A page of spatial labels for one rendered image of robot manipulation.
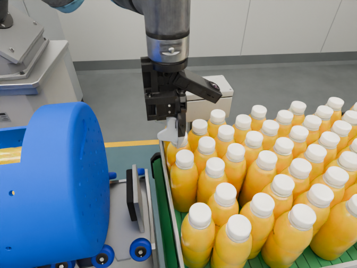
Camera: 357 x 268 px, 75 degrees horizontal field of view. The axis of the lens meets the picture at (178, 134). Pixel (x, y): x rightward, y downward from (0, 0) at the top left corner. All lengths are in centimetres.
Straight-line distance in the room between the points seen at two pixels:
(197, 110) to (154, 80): 29
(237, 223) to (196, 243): 9
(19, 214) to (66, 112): 15
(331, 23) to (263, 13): 96
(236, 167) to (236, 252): 18
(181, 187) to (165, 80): 24
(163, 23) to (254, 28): 305
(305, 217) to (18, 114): 77
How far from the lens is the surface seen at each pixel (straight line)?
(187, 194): 57
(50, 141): 37
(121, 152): 208
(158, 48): 41
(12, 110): 83
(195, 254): 50
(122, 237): 59
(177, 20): 39
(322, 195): 52
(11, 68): 77
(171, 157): 57
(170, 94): 45
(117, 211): 63
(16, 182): 38
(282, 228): 50
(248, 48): 348
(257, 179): 56
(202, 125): 59
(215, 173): 49
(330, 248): 62
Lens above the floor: 145
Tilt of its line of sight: 41 degrees down
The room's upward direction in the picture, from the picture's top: straight up
